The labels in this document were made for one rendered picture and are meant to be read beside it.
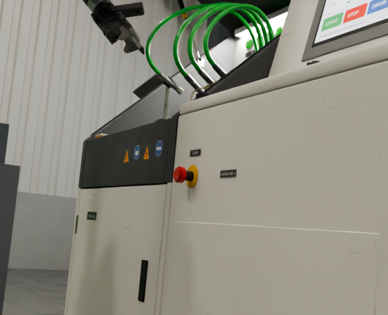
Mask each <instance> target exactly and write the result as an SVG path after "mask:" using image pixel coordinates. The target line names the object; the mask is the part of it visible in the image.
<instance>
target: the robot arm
mask: <svg viewBox="0 0 388 315"><path fill-rule="evenodd" d="M82 1H83V2H84V3H85V4H86V6H87V7H88V8H89V9H90V10H91V12H92V14H91V17H92V20H93V21H94V22H95V23H96V24H97V26H98V27H99V29H100V30H101V31H102V32H103V35H104V36H105V37H106V38H107V39H108V41H109V42H110V43H111V44H112V45H113V44H114V43H115V42H117V40H118V39H119V40H121V41H122V40H124V42H125V43H126V45H125V47H124V49H123V51H124V52H125V53H131V52H133V51H136V50H139V51H140V52H141V53H142V54H143V55H144V54H145V53H144V47H143V46H142V45H141V43H140V42H141V41H140V36H139V35H138V33H137V32H136V30H135V29H134V28H133V27H132V25H131V24H130V23H129V21H128V20H127V19H126V18H129V17H134V16H142V15H144V6H143V3H142V2H135V3H130V4H122V5H118V6H115V5H113V3H112V1H111V0H82Z"/></svg>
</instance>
